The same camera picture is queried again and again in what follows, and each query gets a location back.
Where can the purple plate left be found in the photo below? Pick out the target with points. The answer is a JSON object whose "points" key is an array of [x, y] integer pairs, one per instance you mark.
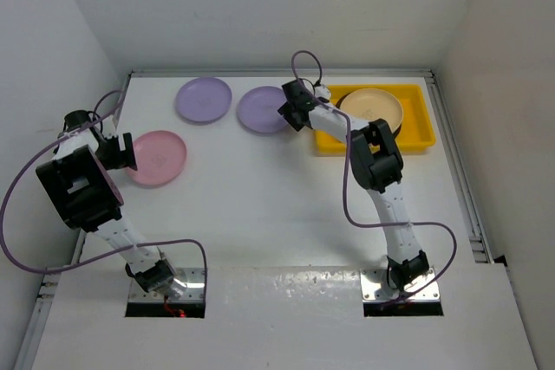
{"points": [[203, 100]]}

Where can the orange plate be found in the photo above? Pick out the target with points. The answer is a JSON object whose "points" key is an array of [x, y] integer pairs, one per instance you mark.
{"points": [[373, 103]]}

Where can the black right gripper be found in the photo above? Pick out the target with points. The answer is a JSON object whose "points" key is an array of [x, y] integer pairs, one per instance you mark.
{"points": [[287, 112]]}

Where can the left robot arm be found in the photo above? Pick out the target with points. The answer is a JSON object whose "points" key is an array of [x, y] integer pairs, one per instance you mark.
{"points": [[86, 198]]}

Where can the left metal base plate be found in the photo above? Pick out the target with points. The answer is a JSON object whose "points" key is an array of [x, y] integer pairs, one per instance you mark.
{"points": [[188, 287]]}

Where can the pink plate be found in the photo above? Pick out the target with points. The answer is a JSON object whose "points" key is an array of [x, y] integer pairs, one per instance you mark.
{"points": [[160, 157]]}

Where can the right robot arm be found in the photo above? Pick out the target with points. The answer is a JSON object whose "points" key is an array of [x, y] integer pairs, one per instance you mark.
{"points": [[376, 164]]}

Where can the metal base plate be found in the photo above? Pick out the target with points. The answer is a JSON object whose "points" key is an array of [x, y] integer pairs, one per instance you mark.
{"points": [[376, 289], [188, 287]]}

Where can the yellow plastic bin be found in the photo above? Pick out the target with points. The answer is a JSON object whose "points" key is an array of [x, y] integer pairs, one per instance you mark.
{"points": [[402, 106]]}

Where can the purple plate right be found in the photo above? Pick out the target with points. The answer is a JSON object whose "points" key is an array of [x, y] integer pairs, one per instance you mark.
{"points": [[257, 110]]}

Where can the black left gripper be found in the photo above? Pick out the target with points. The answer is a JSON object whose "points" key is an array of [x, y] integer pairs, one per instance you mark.
{"points": [[123, 158]]}

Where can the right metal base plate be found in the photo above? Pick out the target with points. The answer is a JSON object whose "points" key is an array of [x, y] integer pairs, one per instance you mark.
{"points": [[376, 289]]}

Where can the purple plate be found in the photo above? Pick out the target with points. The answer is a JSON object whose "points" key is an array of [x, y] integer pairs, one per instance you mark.
{"points": [[257, 110], [203, 100]]}

